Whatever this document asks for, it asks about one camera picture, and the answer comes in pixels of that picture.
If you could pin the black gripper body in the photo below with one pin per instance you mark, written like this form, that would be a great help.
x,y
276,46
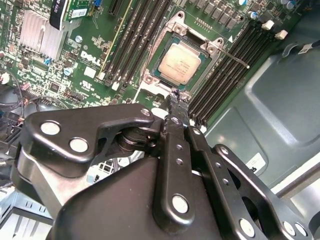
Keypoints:
x,y
112,205

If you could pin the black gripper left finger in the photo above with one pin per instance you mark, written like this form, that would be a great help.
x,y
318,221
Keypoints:
x,y
75,120

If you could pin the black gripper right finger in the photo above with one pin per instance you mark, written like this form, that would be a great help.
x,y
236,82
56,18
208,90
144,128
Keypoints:
x,y
240,180

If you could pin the silver CPU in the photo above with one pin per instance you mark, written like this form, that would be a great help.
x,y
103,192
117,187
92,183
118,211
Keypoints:
x,y
178,62

